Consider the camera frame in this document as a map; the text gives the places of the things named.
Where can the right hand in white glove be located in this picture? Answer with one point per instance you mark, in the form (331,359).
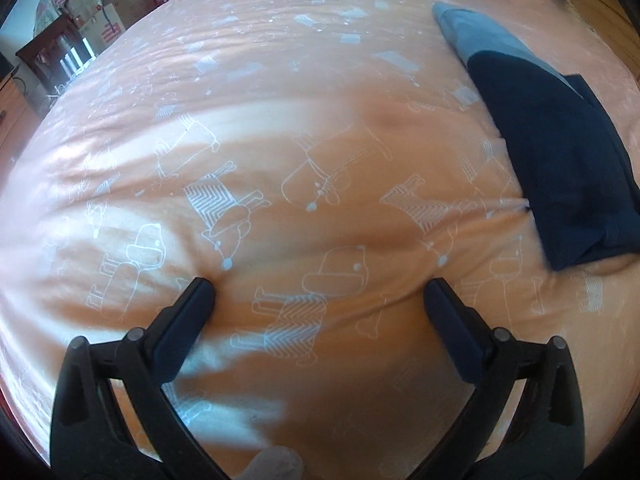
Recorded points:
(277,463)

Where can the wooden bed headboard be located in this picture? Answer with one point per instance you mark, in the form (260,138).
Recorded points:
(612,24)

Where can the orange dog-print bed cover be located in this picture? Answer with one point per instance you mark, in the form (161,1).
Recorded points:
(318,161)

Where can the dark wooden chair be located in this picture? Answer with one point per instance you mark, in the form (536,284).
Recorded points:
(50,62)

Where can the dark navy small garment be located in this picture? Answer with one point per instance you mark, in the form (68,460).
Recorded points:
(564,149)

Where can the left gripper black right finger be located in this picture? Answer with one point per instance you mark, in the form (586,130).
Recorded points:
(524,419)

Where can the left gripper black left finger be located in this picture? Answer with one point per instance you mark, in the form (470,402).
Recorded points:
(89,438)

